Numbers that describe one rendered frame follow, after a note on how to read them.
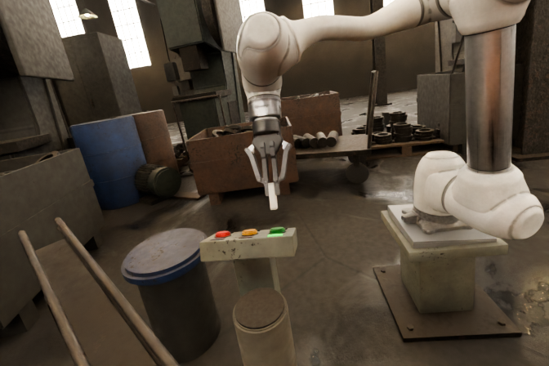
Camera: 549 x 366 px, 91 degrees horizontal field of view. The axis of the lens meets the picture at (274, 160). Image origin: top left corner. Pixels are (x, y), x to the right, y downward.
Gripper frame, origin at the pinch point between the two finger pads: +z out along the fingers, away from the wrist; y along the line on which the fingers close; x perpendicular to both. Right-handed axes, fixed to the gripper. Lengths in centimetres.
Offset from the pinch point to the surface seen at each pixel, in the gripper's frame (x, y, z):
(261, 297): -9.8, -3.2, 21.9
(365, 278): 70, 30, 48
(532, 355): 34, 75, 61
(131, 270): 16, -55, 22
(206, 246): -5.2, -17.3, 10.8
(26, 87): 140, -250, -116
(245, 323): -15.9, -5.3, 24.2
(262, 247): -5.2, -2.8, 12.1
